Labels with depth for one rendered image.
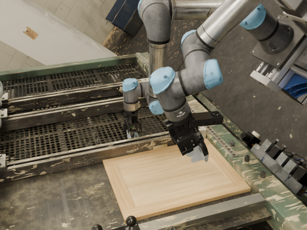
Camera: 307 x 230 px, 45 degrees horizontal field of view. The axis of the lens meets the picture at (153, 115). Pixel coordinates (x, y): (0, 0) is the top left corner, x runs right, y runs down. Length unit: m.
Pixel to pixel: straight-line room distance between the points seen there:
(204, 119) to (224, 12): 0.31
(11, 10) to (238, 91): 3.07
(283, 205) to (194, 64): 0.78
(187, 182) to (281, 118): 1.43
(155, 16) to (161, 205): 0.77
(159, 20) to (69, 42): 3.82
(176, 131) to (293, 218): 0.64
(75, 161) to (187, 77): 0.96
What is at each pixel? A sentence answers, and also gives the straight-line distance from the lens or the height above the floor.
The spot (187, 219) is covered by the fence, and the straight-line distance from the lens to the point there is 1.47.
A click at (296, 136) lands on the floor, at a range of 2.81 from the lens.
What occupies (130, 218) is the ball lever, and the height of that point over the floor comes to 1.42.
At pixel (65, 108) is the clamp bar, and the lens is 2.28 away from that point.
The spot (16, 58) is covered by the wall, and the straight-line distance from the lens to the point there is 6.74.
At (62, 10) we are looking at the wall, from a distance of 6.59.
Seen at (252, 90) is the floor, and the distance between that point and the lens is 3.28.
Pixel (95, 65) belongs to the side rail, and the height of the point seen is 1.17.
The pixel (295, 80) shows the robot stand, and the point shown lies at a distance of 1.78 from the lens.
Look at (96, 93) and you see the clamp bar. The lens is 2.49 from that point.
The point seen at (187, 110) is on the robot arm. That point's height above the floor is 1.55.
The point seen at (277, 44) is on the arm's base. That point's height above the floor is 1.08.
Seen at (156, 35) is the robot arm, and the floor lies 1.53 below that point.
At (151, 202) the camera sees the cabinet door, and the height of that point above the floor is 1.23.
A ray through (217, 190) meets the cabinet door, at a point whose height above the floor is 1.00.
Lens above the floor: 2.15
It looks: 30 degrees down
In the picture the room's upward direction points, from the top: 61 degrees counter-clockwise
